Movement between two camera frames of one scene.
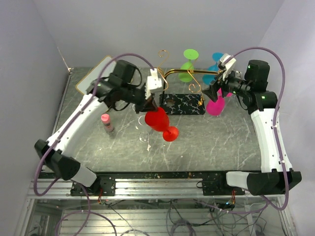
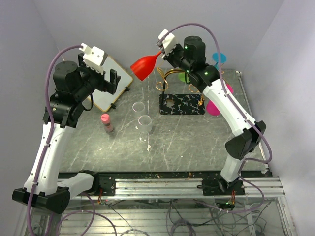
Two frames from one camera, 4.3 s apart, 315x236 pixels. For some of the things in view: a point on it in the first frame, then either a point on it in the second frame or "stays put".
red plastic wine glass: (159, 120) → (143, 67)
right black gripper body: (231, 84) → (174, 57)
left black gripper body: (141, 105) → (96, 79)
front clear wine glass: (142, 127) stays put
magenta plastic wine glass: (215, 108) stays put
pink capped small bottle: (106, 120) stays put
